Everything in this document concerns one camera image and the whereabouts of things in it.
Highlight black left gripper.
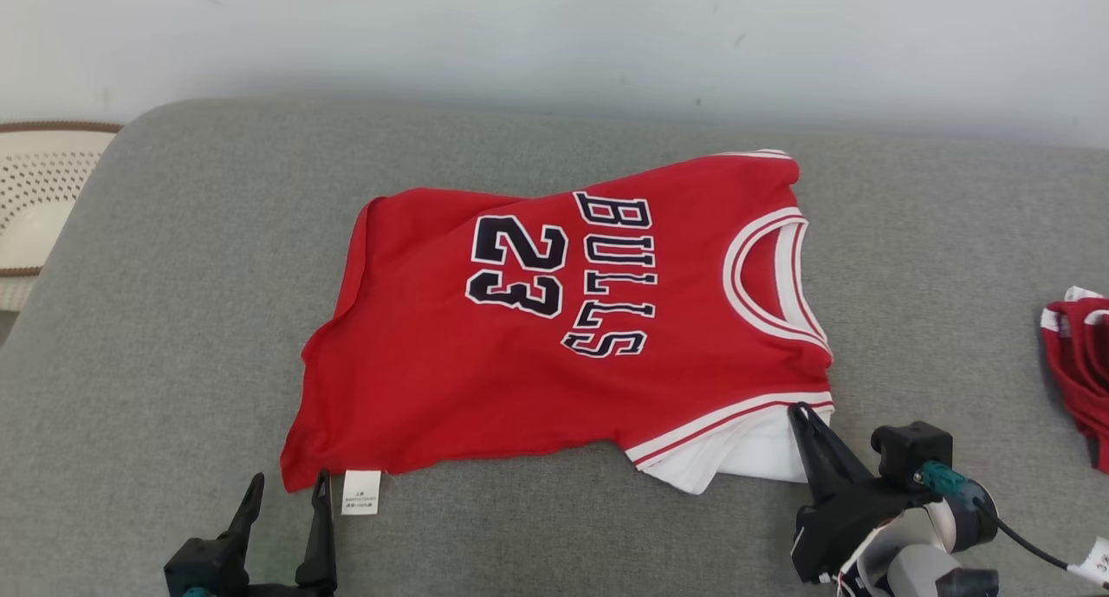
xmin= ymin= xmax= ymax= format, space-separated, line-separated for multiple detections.
xmin=164 ymin=468 xmax=339 ymax=597

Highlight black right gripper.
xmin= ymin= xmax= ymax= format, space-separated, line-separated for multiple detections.
xmin=786 ymin=401 xmax=921 ymax=586

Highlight red white-striped basketball shorts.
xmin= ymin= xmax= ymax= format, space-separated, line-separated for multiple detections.
xmin=1039 ymin=285 xmax=1109 ymax=475

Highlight red Bulls basketball jersey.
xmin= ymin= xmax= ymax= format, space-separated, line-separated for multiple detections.
xmin=279 ymin=149 xmax=836 ymax=517

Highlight grey fabric sofa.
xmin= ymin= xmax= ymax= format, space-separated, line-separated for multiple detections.
xmin=0 ymin=97 xmax=1109 ymax=597

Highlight cream perforated laundry basket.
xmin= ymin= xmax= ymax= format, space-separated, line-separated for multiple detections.
xmin=0 ymin=120 xmax=125 ymax=314

